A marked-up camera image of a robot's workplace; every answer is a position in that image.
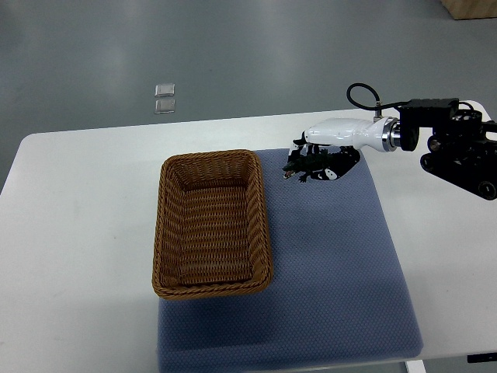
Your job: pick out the white table leg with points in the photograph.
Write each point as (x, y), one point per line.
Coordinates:
(415, 366)

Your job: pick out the dark toy crocodile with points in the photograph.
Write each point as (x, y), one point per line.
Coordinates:
(317, 166)

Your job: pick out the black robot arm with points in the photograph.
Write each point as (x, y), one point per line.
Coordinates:
(459, 149)

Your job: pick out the brown wicker basket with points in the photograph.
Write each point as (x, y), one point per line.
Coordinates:
(212, 231)

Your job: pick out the upper metal floor plate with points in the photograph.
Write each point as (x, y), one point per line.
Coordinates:
(165, 90)

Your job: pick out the black table edge bracket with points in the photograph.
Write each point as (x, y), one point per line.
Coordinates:
(482, 358)

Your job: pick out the blue-grey fabric mat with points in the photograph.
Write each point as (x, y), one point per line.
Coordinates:
(338, 294)

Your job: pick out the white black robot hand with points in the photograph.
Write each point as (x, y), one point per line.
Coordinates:
(345, 136)

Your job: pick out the wooden box corner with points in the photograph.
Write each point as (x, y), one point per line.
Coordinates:
(470, 9)

